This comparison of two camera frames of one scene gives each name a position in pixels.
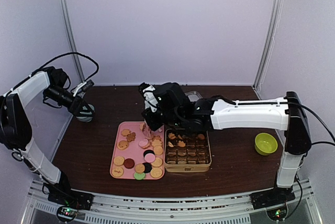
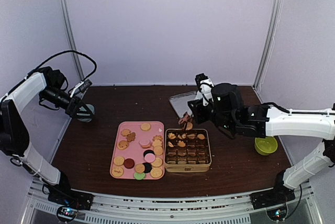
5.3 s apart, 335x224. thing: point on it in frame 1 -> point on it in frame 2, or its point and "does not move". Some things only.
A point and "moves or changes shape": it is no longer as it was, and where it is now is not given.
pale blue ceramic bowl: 86,119 does not move
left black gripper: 75,108 does not move
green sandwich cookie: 139,176 does not move
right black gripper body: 169,118 -> 220,119
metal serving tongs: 147,131 moves or changes shape
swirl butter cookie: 171,136 does not move
